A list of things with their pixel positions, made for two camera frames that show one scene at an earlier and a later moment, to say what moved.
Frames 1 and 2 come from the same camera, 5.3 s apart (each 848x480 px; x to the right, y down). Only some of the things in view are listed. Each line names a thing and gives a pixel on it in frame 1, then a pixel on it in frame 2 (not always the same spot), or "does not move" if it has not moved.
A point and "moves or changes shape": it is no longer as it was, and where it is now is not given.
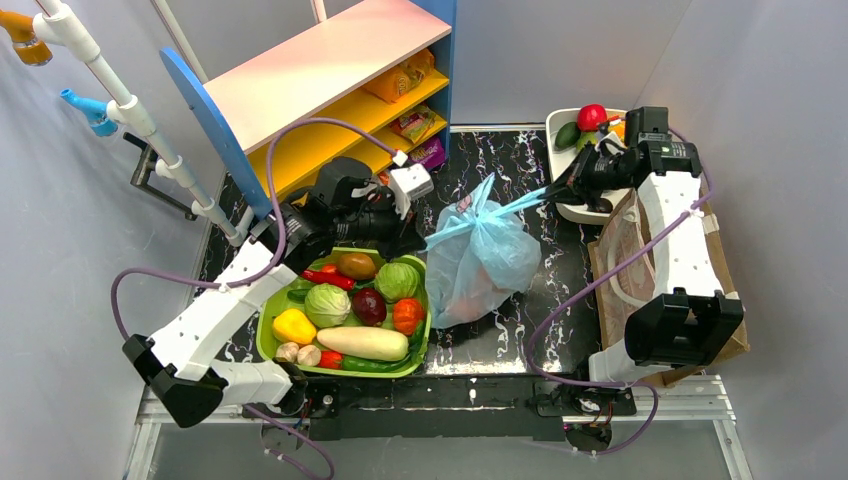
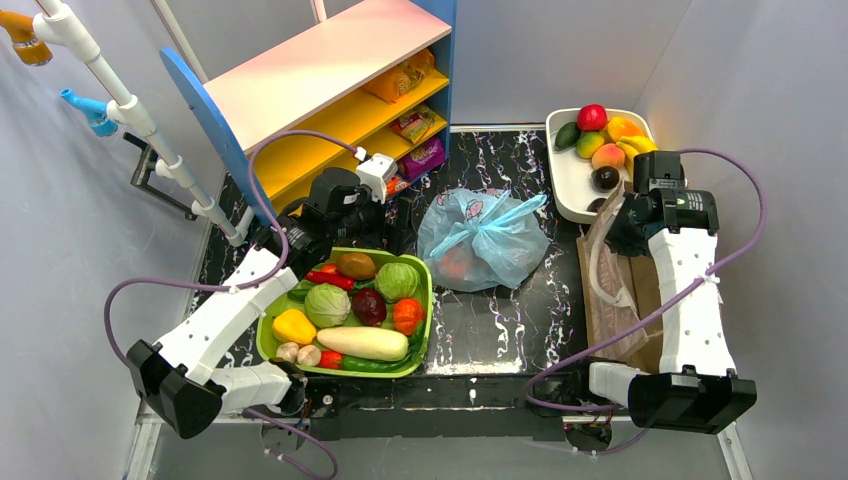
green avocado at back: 567,135 does not move
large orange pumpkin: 476,299 to 452,265
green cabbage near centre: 327,305 does not move
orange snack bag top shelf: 399,81 does not move
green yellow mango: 586,137 does not move
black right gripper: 582,180 to 622,234
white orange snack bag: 384,178 to 395,184
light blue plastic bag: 479,257 moves or changes shape
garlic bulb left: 288,351 does not move
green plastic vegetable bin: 350,313 does not move
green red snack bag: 414,123 does not move
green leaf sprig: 418,342 does not move
